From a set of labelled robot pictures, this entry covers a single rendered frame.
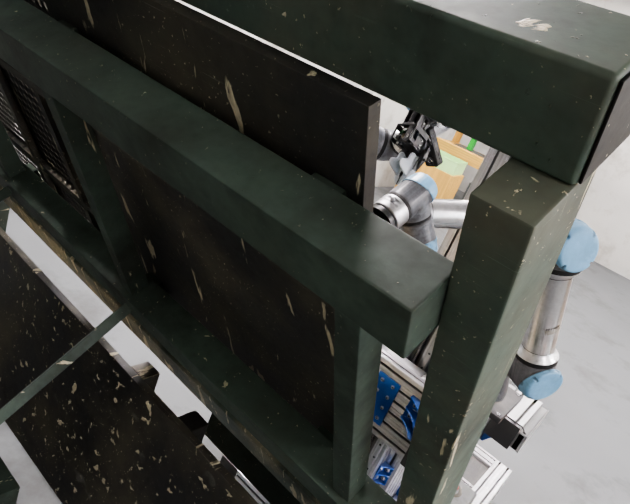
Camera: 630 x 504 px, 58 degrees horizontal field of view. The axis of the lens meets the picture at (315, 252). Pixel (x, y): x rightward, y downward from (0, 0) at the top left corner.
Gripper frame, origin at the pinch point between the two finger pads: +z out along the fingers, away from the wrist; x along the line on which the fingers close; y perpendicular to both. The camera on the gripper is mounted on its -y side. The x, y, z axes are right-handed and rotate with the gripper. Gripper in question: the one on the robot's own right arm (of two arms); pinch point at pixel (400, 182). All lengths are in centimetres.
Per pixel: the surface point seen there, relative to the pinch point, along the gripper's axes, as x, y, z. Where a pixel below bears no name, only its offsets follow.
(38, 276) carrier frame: -88, 40, 67
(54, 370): -31, 44, 82
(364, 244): 62, 63, 41
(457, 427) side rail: 66, 39, 53
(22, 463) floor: -116, -1, 134
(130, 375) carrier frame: -40, 20, 78
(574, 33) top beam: 80, 70, 24
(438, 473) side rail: 59, 28, 60
